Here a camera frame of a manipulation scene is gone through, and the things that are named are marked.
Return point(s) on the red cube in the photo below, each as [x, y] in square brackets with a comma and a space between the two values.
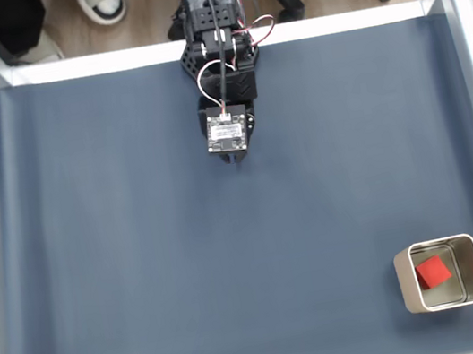
[433, 273]

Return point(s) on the blue-grey table mat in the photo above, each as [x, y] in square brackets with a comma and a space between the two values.
[183, 240]

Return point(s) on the black box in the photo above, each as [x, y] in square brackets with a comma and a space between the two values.
[14, 14]

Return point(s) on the bare circuit board camera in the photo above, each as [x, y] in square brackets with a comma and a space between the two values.
[227, 133]

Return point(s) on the white metal table frame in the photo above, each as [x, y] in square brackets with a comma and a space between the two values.
[108, 62]

